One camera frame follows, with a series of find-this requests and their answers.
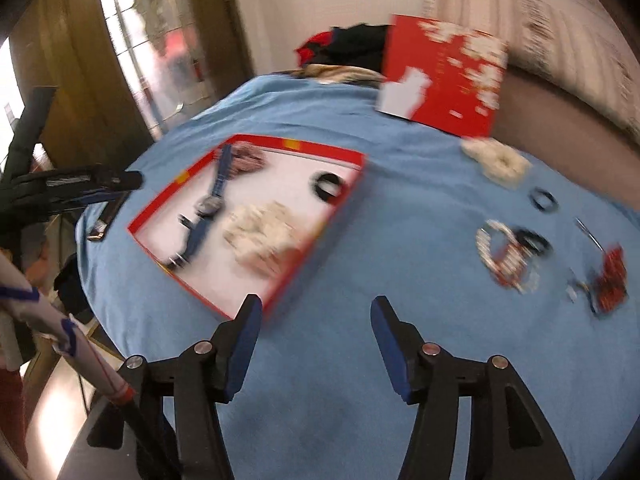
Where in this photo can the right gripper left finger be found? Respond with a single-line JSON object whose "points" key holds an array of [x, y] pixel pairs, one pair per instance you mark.
{"points": [[234, 342]]}

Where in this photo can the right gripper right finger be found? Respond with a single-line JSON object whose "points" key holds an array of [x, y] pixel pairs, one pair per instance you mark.
{"points": [[400, 346]]}

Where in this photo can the white fluffy scrunchie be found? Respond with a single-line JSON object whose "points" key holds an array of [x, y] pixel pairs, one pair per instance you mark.
{"points": [[264, 238]]}

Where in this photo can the blue strap wristwatch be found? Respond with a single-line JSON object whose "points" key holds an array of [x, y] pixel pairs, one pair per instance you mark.
{"points": [[207, 209]]}

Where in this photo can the red white checkered scrunchie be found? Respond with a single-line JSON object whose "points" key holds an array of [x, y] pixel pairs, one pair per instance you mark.
{"points": [[246, 157]]}

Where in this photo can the red jewelry tray box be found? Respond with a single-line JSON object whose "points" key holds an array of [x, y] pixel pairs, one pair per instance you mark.
{"points": [[313, 180]]}

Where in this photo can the black scrunchie hair band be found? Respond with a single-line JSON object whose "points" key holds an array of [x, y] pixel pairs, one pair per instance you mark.
{"points": [[532, 244]]}

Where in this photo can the small keyring charm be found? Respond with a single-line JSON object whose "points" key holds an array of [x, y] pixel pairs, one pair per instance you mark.
{"points": [[575, 286]]}

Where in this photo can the cream fluffy scrunchie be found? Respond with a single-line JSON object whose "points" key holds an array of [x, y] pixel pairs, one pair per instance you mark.
{"points": [[500, 163]]}

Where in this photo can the silver hair clip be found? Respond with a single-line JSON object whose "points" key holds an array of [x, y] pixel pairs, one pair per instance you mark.
{"points": [[581, 225]]}

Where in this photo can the red box lid with flowers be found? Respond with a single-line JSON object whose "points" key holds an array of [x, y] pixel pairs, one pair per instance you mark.
{"points": [[442, 75]]}

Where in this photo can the dark clothes pile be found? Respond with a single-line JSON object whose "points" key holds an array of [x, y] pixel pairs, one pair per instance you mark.
{"points": [[352, 55]]}

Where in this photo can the striped pillow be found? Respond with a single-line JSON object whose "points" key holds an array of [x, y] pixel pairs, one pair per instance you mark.
{"points": [[585, 61]]}

